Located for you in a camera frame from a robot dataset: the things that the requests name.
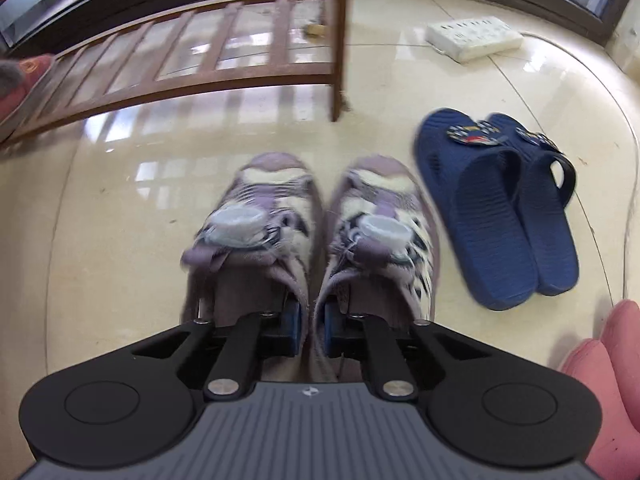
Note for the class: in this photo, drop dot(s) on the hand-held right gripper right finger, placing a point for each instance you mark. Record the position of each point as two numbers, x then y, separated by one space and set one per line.
334 324

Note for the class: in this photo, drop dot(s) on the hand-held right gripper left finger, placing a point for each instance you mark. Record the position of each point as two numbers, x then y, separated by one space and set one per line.
292 322

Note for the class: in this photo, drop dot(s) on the purple sneaker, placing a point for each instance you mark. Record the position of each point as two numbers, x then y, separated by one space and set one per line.
380 240
240 240

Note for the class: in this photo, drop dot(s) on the blue cartoon slide slipper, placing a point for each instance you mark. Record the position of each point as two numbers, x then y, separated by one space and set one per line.
550 240
480 220

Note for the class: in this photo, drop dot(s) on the pink rubber slipper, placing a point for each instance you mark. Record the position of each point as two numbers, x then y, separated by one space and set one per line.
625 325
605 400

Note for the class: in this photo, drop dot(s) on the wooden shoe rack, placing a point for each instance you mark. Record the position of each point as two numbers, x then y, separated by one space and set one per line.
340 35

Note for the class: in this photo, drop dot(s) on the pink fur-lined slipper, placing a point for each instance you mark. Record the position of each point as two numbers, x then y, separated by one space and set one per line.
30 77

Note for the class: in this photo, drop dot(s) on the small brown debris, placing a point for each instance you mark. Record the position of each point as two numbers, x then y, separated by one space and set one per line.
315 30

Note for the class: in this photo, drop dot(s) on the white power strip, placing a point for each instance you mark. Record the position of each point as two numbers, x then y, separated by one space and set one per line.
475 37

